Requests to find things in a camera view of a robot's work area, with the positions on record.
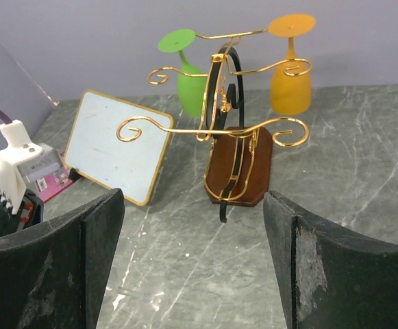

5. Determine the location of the pink card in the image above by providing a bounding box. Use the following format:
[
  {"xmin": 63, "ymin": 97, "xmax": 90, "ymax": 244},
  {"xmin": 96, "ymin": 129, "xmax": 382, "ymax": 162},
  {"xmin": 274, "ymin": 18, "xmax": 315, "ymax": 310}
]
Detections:
[{"xmin": 35, "ymin": 152, "xmax": 73, "ymax": 202}]

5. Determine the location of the gold wire glass rack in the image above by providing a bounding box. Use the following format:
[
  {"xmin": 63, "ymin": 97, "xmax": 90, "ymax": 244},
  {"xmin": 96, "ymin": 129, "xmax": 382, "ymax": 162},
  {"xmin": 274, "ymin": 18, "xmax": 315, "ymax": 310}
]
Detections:
[{"xmin": 116, "ymin": 28, "xmax": 313, "ymax": 223}]

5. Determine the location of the green wine glass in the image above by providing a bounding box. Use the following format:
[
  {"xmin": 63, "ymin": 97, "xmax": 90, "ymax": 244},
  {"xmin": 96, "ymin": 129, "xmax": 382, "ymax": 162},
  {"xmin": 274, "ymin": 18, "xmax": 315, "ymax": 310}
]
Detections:
[{"xmin": 158, "ymin": 29, "xmax": 207, "ymax": 117}]

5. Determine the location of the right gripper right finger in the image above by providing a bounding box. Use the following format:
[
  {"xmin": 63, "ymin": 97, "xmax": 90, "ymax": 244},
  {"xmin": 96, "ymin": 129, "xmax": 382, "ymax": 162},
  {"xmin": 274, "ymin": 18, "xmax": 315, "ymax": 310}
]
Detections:
[{"xmin": 263, "ymin": 191, "xmax": 398, "ymax": 328}]

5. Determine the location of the gold framed whiteboard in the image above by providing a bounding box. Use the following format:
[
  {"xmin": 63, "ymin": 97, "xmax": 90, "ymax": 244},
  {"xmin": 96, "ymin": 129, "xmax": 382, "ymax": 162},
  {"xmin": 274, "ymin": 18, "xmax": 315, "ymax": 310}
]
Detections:
[{"xmin": 64, "ymin": 90, "xmax": 174, "ymax": 206}]

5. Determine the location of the orange wine glass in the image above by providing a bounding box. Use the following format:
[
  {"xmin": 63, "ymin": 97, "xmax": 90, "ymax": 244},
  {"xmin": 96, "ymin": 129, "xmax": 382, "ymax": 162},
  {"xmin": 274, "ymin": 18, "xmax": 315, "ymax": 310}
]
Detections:
[{"xmin": 268, "ymin": 14, "xmax": 316, "ymax": 116}]

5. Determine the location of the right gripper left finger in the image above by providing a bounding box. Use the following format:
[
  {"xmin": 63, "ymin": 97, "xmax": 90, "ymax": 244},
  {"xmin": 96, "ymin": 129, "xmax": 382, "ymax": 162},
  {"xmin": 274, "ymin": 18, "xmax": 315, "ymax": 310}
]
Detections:
[{"xmin": 0, "ymin": 188, "xmax": 125, "ymax": 328}]

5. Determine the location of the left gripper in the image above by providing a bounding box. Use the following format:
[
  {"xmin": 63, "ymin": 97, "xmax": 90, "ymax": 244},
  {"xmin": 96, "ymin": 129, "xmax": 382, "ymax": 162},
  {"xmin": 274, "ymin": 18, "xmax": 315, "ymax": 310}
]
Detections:
[{"xmin": 0, "ymin": 189, "xmax": 44, "ymax": 237}]

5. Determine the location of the clear wine glass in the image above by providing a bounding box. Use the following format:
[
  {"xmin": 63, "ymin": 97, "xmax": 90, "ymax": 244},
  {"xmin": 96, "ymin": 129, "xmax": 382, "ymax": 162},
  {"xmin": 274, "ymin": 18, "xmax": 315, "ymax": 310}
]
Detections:
[{"xmin": 117, "ymin": 276, "xmax": 168, "ymax": 312}]

